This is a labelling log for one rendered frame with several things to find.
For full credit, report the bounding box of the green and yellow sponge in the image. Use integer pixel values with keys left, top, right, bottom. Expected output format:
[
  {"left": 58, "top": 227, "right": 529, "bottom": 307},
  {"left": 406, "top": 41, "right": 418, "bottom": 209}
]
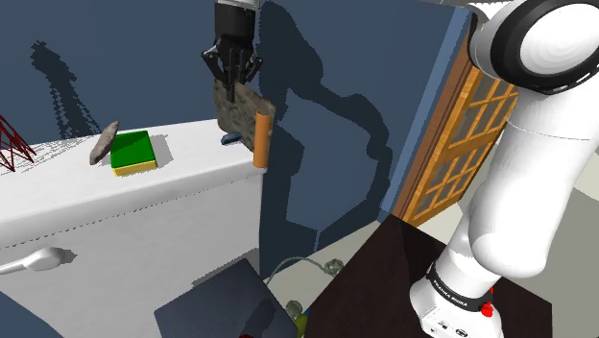
[{"left": 109, "top": 130, "right": 158, "bottom": 178}]

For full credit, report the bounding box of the wooden door with glass panes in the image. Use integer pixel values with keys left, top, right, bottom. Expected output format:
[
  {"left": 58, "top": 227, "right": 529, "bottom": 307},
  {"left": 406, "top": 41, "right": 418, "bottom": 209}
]
[{"left": 392, "top": 27, "right": 521, "bottom": 229}]

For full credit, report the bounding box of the red wire rack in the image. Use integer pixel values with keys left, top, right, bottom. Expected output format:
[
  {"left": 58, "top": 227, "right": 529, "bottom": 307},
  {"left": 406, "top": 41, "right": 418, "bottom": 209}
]
[{"left": 0, "top": 113, "right": 38, "bottom": 174}]

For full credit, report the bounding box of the grey stone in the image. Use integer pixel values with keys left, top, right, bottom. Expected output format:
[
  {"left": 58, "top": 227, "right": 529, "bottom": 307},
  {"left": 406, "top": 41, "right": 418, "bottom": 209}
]
[{"left": 88, "top": 120, "right": 121, "bottom": 166}]

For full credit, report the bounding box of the white cabinet with handle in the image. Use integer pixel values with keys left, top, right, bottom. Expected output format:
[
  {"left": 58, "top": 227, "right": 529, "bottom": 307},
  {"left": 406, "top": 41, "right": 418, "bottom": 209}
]
[{"left": 0, "top": 118, "right": 269, "bottom": 338}]

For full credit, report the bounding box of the orange cylinder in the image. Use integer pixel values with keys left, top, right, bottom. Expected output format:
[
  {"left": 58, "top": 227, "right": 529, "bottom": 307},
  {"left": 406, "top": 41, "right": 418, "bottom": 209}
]
[{"left": 252, "top": 109, "right": 273, "bottom": 169}]

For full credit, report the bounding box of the mottled brown board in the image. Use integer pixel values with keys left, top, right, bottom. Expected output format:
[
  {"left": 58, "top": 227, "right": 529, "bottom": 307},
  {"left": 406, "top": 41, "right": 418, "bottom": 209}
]
[{"left": 213, "top": 78, "right": 276, "bottom": 154}]

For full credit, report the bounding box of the dark robot stand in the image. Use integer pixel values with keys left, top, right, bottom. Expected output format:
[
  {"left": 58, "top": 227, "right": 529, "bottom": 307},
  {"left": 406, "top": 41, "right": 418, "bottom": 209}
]
[{"left": 302, "top": 215, "right": 554, "bottom": 338}]

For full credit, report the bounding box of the green plant sprig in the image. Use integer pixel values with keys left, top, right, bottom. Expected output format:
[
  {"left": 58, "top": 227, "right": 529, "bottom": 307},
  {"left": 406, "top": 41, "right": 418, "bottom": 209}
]
[
  {"left": 284, "top": 299, "right": 310, "bottom": 337},
  {"left": 262, "top": 255, "right": 346, "bottom": 285}
]

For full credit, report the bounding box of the dark grey flat box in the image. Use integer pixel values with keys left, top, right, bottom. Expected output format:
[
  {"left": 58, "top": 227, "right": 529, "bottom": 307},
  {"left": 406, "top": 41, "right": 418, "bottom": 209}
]
[{"left": 154, "top": 257, "right": 300, "bottom": 338}]

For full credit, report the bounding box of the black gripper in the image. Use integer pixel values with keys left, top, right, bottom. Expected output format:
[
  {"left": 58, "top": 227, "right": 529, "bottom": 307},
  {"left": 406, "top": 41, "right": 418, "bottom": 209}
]
[{"left": 201, "top": 3, "right": 264, "bottom": 103}]

